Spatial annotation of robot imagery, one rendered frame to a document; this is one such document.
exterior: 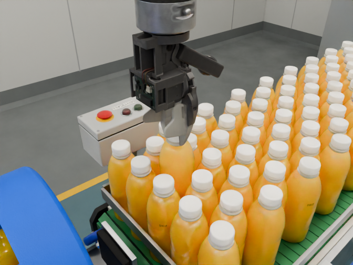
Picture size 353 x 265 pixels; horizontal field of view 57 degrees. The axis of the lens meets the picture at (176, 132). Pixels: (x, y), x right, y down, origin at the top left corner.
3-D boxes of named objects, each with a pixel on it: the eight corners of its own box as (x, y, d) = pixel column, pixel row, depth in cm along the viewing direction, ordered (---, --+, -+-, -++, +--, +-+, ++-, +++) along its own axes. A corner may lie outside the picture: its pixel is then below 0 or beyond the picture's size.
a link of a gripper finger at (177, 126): (161, 154, 58) (153, 106, 54) (185, 142, 61) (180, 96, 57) (172, 160, 56) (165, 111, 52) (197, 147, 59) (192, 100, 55)
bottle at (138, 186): (144, 247, 71) (138, 185, 61) (124, 229, 75) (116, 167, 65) (167, 229, 75) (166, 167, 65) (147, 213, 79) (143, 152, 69)
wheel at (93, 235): (83, 236, 63) (88, 245, 63) (103, 224, 66) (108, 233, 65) (80, 239, 67) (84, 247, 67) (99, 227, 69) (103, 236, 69)
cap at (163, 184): (154, 181, 62) (154, 173, 61) (174, 181, 62) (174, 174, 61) (152, 195, 59) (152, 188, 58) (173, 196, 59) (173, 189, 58)
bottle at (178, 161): (191, 193, 76) (193, 126, 65) (194, 216, 70) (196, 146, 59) (161, 194, 75) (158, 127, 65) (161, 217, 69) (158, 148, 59)
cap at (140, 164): (139, 177, 63) (139, 171, 62) (127, 169, 65) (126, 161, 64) (155, 169, 65) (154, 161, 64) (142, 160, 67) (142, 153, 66)
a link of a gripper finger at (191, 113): (175, 122, 58) (169, 75, 54) (182, 119, 59) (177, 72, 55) (193, 129, 55) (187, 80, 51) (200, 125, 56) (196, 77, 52)
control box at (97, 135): (83, 149, 85) (76, 115, 79) (145, 122, 95) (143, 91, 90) (102, 167, 78) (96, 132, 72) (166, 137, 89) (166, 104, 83)
